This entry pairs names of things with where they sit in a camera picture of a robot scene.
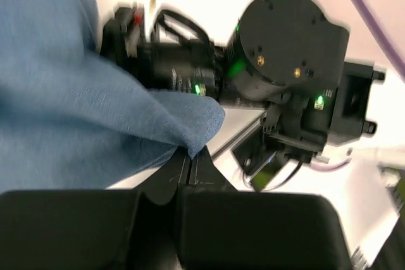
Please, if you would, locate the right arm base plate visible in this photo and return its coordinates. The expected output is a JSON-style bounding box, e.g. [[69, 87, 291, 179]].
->
[[231, 130, 303, 192]]

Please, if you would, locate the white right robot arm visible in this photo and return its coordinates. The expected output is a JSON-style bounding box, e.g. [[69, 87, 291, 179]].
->
[[101, 0, 385, 269]]

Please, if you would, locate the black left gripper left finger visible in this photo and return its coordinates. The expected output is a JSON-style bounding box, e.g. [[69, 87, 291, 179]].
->
[[1, 149, 190, 269]]

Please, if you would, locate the blue pillowcase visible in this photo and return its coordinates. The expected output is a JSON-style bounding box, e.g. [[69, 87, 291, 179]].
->
[[1, 0, 225, 192]]

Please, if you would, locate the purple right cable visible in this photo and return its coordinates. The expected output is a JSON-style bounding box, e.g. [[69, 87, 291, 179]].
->
[[309, 0, 405, 173]]

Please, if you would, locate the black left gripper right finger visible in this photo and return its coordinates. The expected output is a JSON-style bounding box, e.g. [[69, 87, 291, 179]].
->
[[180, 151, 351, 269]]

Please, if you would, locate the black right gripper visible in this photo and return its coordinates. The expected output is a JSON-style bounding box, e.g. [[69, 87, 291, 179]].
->
[[100, 6, 221, 99]]

